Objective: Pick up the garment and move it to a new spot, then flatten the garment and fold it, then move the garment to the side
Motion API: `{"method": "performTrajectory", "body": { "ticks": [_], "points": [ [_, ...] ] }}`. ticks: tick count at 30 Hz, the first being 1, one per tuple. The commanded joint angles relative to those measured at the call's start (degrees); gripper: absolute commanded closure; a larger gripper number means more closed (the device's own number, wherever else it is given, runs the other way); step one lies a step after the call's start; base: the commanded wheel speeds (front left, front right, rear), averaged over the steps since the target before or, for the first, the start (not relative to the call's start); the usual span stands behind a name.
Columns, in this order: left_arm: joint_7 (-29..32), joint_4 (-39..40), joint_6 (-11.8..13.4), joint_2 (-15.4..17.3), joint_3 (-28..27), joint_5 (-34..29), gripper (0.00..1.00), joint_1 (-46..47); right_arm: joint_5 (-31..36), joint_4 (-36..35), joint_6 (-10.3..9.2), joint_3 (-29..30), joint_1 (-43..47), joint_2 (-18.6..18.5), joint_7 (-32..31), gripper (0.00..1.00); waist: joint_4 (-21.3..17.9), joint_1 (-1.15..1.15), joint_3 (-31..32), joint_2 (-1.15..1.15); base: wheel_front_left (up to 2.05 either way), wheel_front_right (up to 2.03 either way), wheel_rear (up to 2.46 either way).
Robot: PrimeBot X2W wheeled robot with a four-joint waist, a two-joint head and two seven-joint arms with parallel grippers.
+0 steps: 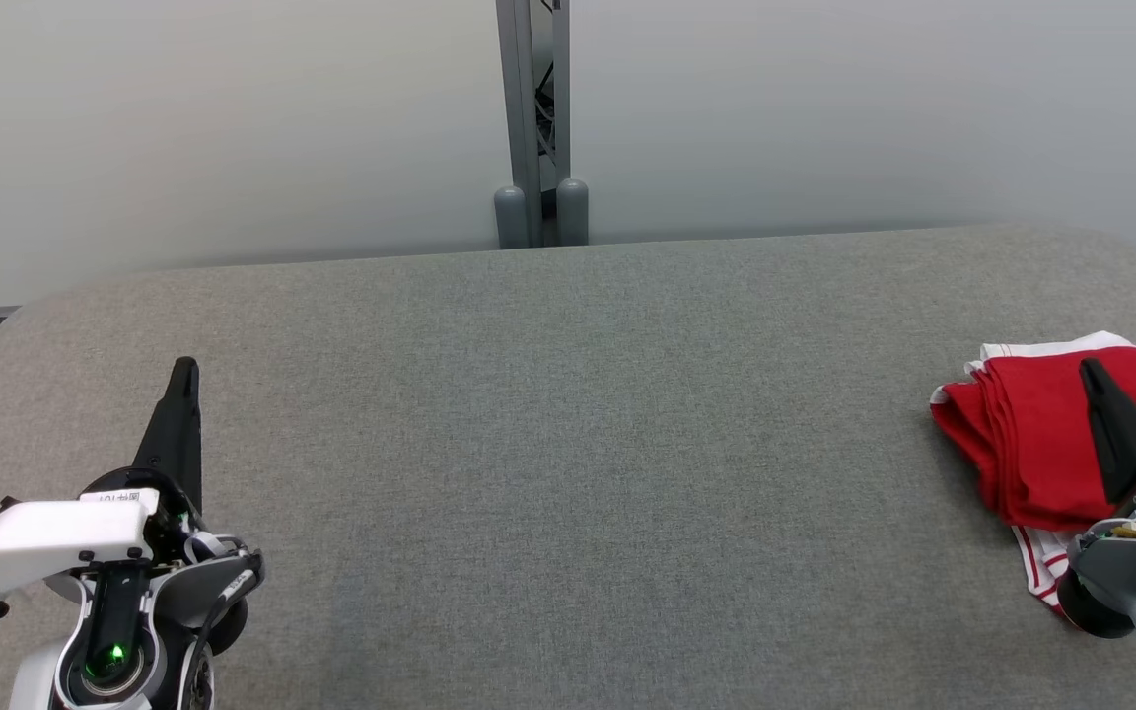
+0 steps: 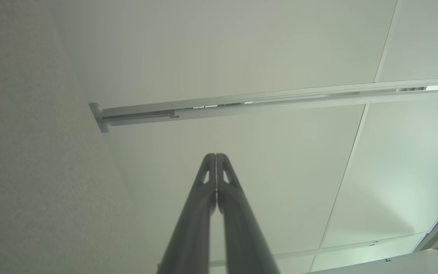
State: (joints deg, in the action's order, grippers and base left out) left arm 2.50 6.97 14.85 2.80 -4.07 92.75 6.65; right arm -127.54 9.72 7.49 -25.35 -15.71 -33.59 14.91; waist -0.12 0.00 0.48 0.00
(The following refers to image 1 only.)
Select red white printed shorts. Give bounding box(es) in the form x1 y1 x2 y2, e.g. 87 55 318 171
930 331 1136 534

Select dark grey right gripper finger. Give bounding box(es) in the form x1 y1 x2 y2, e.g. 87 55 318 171
1079 357 1136 506

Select grey metal partition post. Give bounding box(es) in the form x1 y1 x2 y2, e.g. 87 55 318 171
495 0 572 249

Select grey cylindrical post foot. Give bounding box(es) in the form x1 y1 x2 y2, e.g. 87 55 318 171
556 177 590 247
494 185 530 250

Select black cables inside post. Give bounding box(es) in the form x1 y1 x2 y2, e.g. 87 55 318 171
532 54 558 174

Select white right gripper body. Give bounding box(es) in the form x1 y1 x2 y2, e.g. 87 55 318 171
1057 449 1136 641

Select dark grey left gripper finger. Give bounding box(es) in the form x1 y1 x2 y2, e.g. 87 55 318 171
131 357 203 514

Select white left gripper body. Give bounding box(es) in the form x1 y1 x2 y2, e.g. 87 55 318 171
0 467 196 620

